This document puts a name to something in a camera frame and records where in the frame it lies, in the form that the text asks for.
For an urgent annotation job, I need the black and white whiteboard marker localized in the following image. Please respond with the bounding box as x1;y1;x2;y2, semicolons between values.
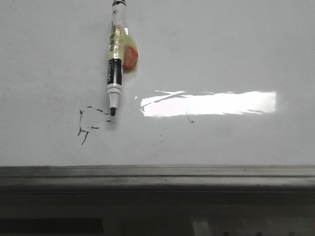
107;0;138;116

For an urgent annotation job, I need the white whiteboard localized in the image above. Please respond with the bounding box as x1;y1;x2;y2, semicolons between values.
0;0;315;193

